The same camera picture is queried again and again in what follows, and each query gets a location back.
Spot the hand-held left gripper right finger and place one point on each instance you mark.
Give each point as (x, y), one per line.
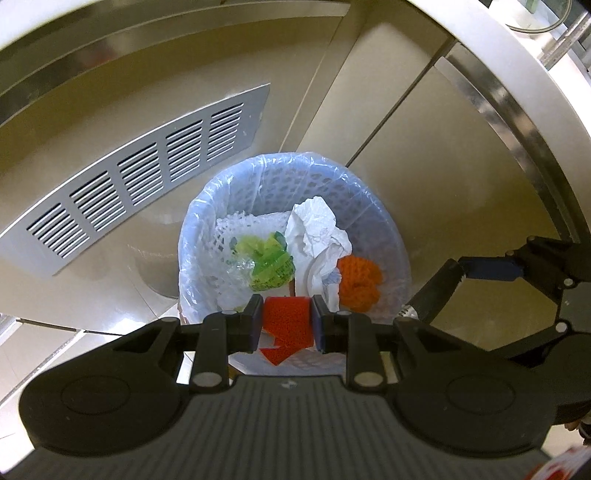
(318, 323)

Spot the red white object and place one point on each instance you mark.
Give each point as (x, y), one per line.
(563, 466)

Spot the white foam net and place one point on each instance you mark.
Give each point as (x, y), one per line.
(231, 226)

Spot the orange foam net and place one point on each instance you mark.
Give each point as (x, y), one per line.
(360, 281)

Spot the red wrapper scrap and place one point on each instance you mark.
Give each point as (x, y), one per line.
(286, 323)

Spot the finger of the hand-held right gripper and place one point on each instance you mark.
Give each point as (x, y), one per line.
(489, 270)
(535, 340)

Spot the grey kickboard vent grille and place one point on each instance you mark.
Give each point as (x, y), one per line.
(138, 184)

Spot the large white paper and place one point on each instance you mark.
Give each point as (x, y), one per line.
(314, 226)

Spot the black lighter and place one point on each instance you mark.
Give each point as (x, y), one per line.
(436, 290)

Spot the clear bin liner bag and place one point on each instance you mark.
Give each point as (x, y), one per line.
(203, 207)

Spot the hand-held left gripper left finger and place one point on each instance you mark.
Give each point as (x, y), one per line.
(255, 323)

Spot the white mesh trash bin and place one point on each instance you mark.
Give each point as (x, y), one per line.
(383, 217)

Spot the green foam net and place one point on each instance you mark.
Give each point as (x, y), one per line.
(272, 267)

